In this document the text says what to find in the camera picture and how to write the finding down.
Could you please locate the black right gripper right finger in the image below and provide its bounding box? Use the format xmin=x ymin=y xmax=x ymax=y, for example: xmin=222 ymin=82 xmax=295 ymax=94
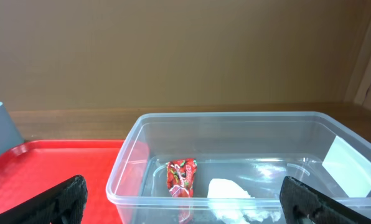
xmin=279 ymin=176 xmax=371 ymax=224

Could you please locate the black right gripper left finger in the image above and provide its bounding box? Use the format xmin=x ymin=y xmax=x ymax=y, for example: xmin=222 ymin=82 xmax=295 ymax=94
xmin=0 ymin=175 xmax=88 ymax=224

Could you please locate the white napkin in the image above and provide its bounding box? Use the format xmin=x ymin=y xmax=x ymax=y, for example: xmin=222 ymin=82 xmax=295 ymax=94
xmin=207 ymin=179 xmax=282 ymax=224

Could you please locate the red snack wrapper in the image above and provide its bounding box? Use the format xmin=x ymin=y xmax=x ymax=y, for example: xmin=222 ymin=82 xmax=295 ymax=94
xmin=166 ymin=158 xmax=198 ymax=224

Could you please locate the red plastic tray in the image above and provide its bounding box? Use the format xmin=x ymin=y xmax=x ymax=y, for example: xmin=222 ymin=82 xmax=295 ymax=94
xmin=0 ymin=140 xmax=123 ymax=223

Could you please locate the clear plastic bin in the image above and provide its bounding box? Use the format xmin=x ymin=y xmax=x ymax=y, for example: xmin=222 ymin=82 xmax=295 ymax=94
xmin=106 ymin=111 xmax=371 ymax=223

